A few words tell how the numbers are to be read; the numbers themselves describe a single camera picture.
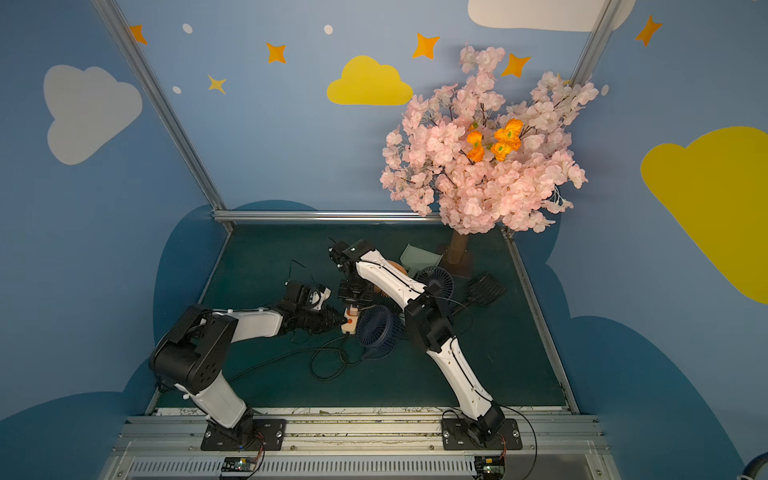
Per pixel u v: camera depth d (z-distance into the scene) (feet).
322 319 2.76
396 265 2.16
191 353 1.55
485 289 3.42
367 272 2.19
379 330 2.74
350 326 2.99
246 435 2.18
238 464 2.35
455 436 2.44
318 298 2.82
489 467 2.36
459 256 3.53
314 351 2.90
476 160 2.37
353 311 2.97
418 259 3.65
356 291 2.64
